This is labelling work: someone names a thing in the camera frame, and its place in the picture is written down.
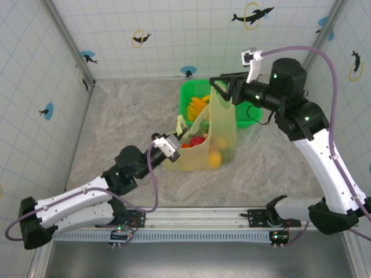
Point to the fake red apple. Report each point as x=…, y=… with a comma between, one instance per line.
x=196, y=142

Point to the yellow translucent plastic bag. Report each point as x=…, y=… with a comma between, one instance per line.
x=223, y=121

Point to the green plastic basket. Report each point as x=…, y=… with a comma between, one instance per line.
x=188, y=87

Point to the fake yellow mango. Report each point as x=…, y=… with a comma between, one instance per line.
x=215, y=160

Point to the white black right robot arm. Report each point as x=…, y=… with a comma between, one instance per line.
x=324, y=168

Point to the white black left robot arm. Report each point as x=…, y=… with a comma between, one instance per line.
x=72, y=202

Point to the single fake yellow banana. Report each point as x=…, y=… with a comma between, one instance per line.
x=206, y=98

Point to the fake banana bunch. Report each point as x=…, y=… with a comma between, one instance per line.
x=195, y=108

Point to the blue circle penguin sticker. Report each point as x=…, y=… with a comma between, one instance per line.
x=188, y=69

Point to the blue circle fish sticker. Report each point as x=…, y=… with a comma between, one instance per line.
x=323, y=21

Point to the left controller board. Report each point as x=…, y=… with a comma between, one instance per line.
x=117, y=237

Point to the controller board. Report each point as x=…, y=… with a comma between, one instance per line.
x=117, y=237
x=278, y=238

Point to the blue circle shark sticker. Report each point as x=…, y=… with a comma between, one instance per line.
x=87, y=54

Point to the steel panel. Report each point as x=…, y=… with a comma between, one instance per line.
x=197, y=260

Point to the right controller board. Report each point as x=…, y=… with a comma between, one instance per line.
x=278, y=238

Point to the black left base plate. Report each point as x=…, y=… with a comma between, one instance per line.
x=139, y=215

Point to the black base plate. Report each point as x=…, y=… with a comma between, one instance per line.
x=256, y=215
x=139, y=215

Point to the aluminium frame post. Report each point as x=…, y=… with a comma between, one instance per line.
x=70, y=43
x=355, y=255
x=319, y=37
x=39, y=260

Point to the aluminium side rail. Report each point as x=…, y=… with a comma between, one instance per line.
x=85, y=116

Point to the aluminium frame bar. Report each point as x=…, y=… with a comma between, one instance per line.
x=130, y=77

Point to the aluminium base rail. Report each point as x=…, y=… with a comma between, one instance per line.
x=197, y=215

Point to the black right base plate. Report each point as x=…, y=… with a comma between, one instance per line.
x=256, y=215

